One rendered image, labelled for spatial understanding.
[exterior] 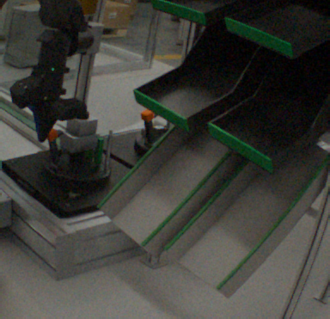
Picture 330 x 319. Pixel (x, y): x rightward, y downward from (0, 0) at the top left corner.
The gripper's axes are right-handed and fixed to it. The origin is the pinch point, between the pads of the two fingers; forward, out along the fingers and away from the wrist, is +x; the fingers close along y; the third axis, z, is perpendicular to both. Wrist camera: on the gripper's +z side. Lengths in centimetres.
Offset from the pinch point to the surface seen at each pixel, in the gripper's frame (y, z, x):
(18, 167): -7.6, 0.3, 11.7
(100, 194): 9.2, -8.6, 11.7
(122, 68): -83, -97, 21
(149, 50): -82, -110, 14
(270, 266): 35, -33, 23
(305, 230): 31, -54, 23
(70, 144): 1.0, -6.7, 4.6
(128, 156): -1.7, -25.5, 11.7
